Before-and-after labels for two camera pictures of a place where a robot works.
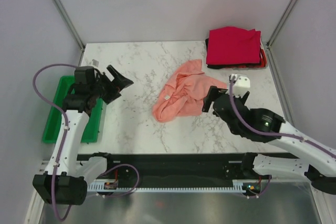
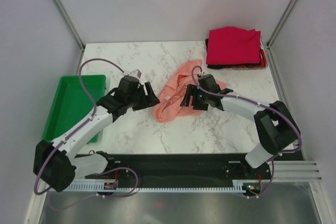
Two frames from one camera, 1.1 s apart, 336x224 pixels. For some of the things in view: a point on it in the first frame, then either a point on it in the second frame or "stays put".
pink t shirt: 185,93 stays put
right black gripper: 214,91 → 191,90
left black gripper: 119,83 → 152,101
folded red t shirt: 233,45 stays put
